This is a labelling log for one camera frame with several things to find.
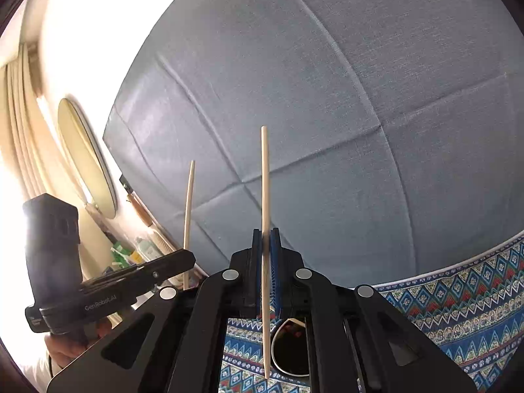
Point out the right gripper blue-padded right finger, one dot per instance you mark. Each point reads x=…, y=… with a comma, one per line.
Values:
x=357, y=341

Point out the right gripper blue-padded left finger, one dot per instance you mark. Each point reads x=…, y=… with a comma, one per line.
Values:
x=171, y=344

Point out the wooden chopstick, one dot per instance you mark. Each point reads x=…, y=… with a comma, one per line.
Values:
x=187, y=219
x=265, y=260

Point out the person's left hand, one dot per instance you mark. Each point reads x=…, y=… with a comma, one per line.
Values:
x=63, y=350

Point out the black cylindrical utensil cup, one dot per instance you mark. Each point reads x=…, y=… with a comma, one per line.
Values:
x=289, y=353

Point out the green spray bottle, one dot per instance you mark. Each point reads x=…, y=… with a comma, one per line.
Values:
x=120, y=256

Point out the grey-blue fabric backdrop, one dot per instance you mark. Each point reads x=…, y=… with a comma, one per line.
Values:
x=395, y=129

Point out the oval wall mirror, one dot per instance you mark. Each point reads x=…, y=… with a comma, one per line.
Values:
x=84, y=151

